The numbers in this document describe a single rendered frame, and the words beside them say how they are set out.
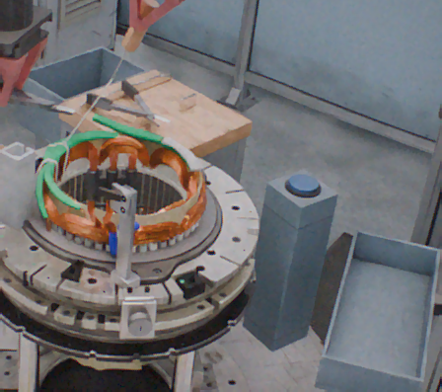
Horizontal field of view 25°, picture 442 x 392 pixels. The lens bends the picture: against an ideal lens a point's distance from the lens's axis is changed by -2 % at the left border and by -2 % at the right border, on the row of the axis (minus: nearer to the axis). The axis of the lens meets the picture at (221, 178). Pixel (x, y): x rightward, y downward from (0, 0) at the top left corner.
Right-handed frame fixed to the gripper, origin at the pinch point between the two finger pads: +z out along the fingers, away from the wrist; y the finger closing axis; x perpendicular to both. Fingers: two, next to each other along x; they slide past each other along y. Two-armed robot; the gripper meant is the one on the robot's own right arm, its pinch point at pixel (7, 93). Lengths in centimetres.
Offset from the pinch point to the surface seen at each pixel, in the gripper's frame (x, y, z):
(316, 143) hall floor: 0, -221, 126
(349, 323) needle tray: 43.7, 0.2, 17.4
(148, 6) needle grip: 17.1, 1.5, -15.3
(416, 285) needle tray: 50, -11, 18
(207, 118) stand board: 15.3, -29.7, 14.2
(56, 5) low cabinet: -95, -199, 87
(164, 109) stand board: 8.9, -29.1, 14.2
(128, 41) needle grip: 15.2, 1.5, -10.9
